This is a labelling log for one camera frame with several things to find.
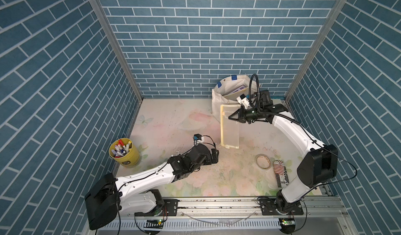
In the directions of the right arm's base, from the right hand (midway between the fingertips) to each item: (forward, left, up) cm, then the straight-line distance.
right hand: (231, 119), depth 79 cm
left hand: (-15, +6, -11) cm, 20 cm away
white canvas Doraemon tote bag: (+33, +3, -6) cm, 34 cm away
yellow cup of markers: (-16, +55, -12) cm, 59 cm away
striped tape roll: (-18, -29, -21) cm, 40 cm away
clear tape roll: (-11, -21, -24) cm, 34 cm away
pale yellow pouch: (-2, 0, -5) cm, 5 cm away
